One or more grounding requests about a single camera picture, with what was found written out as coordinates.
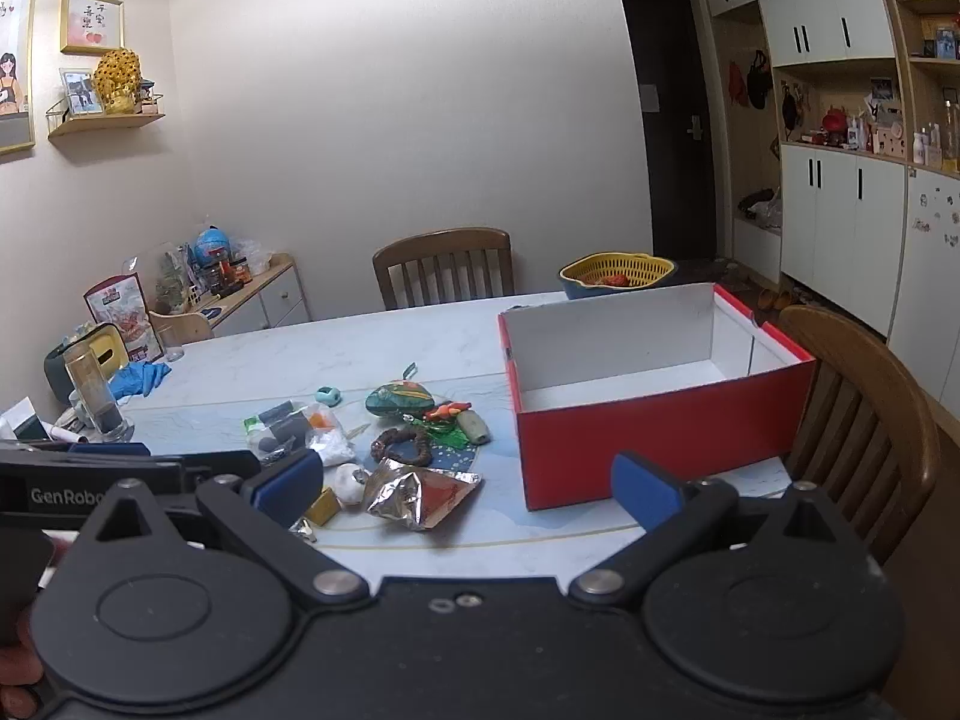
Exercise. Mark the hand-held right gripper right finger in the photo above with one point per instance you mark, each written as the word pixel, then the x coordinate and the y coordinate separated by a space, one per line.
pixel 645 491

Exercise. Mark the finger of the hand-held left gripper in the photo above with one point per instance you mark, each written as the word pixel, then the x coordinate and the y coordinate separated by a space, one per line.
pixel 217 466
pixel 112 449

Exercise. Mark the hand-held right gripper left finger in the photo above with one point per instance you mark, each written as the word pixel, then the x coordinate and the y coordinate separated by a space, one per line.
pixel 289 484

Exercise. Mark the small yellow box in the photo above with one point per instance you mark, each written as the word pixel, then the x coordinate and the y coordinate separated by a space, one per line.
pixel 322 506

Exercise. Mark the bag of white beads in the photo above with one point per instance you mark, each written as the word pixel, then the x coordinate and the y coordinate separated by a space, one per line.
pixel 334 446

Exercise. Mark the white round trinket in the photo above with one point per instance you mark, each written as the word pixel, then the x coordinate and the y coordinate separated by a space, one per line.
pixel 349 484

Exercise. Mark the red cardboard shoe box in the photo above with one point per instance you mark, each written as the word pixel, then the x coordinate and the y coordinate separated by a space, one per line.
pixel 660 427

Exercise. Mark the clear bag with orange print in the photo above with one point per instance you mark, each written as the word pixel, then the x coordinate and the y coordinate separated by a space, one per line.
pixel 319 415

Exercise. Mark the brown hair scrunchie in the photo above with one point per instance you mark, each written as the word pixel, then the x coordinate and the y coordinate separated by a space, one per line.
pixel 384 450

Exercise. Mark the foil snack packet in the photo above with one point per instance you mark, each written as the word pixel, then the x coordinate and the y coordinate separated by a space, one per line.
pixel 420 495

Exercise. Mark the green embroidered sachet pouch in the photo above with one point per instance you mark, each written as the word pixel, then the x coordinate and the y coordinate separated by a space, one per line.
pixel 397 399

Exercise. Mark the green plastic wrapper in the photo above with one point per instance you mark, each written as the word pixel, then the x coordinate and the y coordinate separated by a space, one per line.
pixel 442 435

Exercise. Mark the person's left hand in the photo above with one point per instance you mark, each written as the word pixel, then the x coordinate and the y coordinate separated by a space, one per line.
pixel 16 664

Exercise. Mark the small metal clip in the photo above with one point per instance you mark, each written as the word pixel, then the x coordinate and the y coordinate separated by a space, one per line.
pixel 304 530

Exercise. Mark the clear glass jar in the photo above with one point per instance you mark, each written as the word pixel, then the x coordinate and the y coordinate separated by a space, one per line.
pixel 94 390

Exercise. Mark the blue cloth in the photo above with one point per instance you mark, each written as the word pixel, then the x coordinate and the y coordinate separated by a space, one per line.
pixel 139 379

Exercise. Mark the grey tissue box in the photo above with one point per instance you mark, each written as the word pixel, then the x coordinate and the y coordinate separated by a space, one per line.
pixel 56 375

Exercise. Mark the drinking glass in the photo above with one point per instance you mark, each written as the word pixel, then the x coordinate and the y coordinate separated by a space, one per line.
pixel 173 341

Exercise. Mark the red printed card box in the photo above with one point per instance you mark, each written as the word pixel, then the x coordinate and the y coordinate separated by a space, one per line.
pixel 124 315

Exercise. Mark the small wooden child chair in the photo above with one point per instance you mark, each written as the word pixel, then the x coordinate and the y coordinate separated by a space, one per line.
pixel 180 324

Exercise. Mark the white wooden side cabinet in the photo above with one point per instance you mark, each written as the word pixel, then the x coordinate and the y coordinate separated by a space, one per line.
pixel 277 300

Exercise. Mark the pale green cylinder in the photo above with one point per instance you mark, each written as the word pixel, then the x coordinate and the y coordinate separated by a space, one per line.
pixel 474 427

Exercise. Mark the pile of red strawberries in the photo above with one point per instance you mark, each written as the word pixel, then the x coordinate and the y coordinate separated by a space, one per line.
pixel 609 280

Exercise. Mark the blue globe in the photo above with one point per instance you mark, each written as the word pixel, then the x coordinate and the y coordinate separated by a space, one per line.
pixel 211 246

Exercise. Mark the yellow and blue colander basket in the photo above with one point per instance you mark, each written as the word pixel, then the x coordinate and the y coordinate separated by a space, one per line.
pixel 645 270

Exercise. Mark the brown slippers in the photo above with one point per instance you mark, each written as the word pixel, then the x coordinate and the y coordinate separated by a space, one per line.
pixel 772 298

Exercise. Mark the dark door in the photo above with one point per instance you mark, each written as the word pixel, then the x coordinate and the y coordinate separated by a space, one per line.
pixel 667 127

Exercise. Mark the white refrigerator with stickers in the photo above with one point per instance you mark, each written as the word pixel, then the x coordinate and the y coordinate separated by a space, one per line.
pixel 930 262

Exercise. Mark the gold flower ornament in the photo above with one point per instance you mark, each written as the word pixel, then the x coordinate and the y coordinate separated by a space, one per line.
pixel 118 79

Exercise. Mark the large framed poster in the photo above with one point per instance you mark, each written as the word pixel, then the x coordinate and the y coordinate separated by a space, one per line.
pixel 15 67

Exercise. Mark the red hanging bag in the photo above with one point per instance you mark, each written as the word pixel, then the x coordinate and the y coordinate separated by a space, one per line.
pixel 736 82

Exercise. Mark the small framed picture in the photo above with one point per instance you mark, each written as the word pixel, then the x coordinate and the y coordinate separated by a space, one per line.
pixel 91 22

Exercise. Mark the black hanging bag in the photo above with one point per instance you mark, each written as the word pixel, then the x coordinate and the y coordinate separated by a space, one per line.
pixel 757 79

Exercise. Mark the wooden wall shelf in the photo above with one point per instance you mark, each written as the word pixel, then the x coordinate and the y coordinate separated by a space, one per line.
pixel 105 124

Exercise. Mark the small photo frame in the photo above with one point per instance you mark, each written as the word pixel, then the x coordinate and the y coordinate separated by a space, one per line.
pixel 79 90

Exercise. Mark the white wall cabinet unit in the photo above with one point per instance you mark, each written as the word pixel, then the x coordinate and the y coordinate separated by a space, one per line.
pixel 825 7

